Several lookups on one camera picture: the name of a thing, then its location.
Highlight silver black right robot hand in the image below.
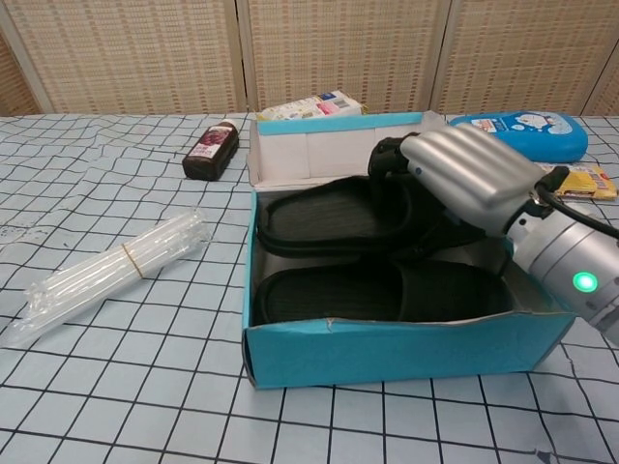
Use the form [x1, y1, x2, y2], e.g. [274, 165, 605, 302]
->
[368, 122, 541, 238]

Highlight black rubber slipper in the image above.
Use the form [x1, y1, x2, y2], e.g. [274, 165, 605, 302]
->
[254, 174, 485, 265]
[251, 260, 515, 325]

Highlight blue cardboard shoe box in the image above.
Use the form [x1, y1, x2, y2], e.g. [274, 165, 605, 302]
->
[241, 110, 576, 391]

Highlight blue detergent bottle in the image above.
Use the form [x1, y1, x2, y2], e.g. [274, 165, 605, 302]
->
[448, 109, 590, 163]

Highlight yellow flat packet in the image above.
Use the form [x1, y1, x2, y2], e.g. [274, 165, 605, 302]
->
[541, 161, 619, 202]

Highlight woven folding screen panel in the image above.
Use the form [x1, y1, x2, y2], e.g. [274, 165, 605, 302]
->
[236, 0, 454, 115]
[437, 0, 619, 117]
[0, 33, 52, 117]
[0, 0, 248, 117]
[584, 52, 619, 117]

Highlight white printed snack packet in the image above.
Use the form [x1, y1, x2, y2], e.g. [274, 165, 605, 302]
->
[255, 90, 365, 122]

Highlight dark red juice bottle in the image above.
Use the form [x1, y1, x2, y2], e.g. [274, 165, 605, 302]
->
[182, 120, 241, 183]

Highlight clear plastic straw bundle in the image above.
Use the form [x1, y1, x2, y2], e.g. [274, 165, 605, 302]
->
[2, 206, 214, 347]

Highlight checked light blue tablecloth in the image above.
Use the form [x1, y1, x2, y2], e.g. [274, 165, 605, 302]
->
[0, 111, 619, 464]

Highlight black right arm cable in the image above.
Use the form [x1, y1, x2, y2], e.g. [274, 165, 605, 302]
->
[534, 166, 619, 241]

